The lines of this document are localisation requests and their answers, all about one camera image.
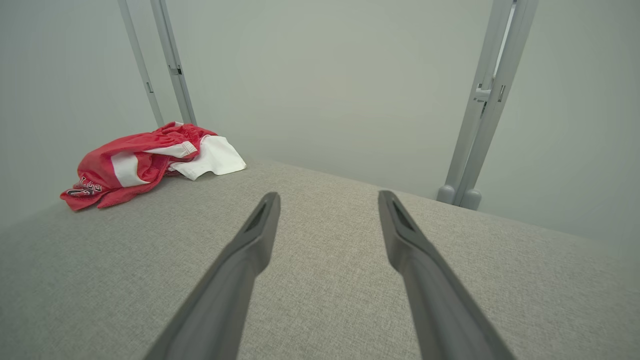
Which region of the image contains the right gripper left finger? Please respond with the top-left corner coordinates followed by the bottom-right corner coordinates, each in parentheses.
top-left (144, 192), bottom-right (281, 360)

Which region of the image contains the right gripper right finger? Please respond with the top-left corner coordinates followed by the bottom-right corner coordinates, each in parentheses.
top-left (377, 190), bottom-right (516, 360)

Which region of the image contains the red shorts white stripe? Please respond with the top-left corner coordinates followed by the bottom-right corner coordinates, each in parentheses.
top-left (60, 121), bottom-right (221, 212)

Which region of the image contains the grey double partition post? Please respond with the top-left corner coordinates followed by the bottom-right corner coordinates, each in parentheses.
top-left (436, 0), bottom-right (540, 211)

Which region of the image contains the thin grey frame post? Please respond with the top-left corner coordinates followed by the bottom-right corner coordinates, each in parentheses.
top-left (117, 0), bottom-right (166, 128)
top-left (150, 0), bottom-right (198, 126)

